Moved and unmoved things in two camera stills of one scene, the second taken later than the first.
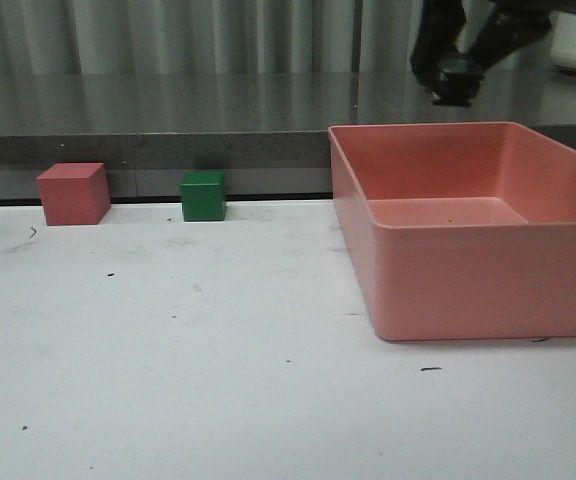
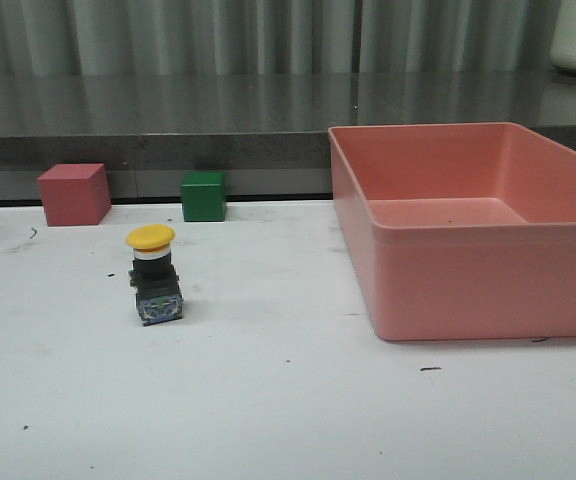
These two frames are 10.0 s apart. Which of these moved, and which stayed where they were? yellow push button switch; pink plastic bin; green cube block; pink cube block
Moved: yellow push button switch
Stayed: pink plastic bin; pink cube block; green cube block
